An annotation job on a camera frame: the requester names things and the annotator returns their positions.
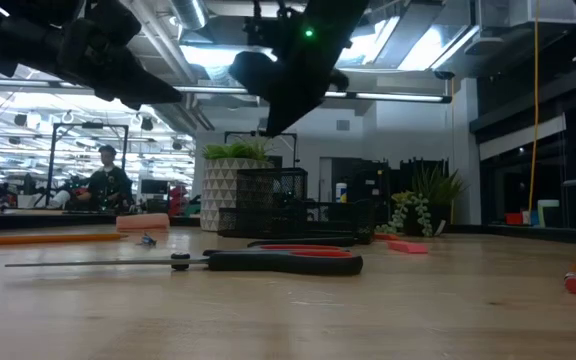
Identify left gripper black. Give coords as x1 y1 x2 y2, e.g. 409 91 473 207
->
57 0 183 110

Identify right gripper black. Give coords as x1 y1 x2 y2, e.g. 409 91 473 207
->
228 47 352 137

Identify pink sticky note pad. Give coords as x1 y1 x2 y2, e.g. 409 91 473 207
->
115 213 171 233

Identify red and black scissors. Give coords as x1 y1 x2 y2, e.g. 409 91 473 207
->
4 243 364 277

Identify orange pencil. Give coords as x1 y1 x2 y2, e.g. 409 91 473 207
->
0 232 128 247
563 252 576 295

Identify pink eraser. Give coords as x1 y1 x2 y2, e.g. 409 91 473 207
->
386 239 429 255

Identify black mesh desk organizer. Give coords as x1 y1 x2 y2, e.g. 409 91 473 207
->
216 167 375 246

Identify succulent in white patterned pot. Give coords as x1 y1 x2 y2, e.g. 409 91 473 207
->
200 139 277 232

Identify person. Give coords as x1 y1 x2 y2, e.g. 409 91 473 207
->
75 144 134 211

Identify small trailing succulent plant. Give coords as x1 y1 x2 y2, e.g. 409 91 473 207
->
375 167 469 238

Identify colourful blocks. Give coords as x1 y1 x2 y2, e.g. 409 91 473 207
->
505 199 560 227

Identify black background frame rig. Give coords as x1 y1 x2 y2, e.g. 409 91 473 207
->
45 122 130 209

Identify yellow cable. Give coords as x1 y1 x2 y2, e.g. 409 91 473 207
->
527 0 540 212

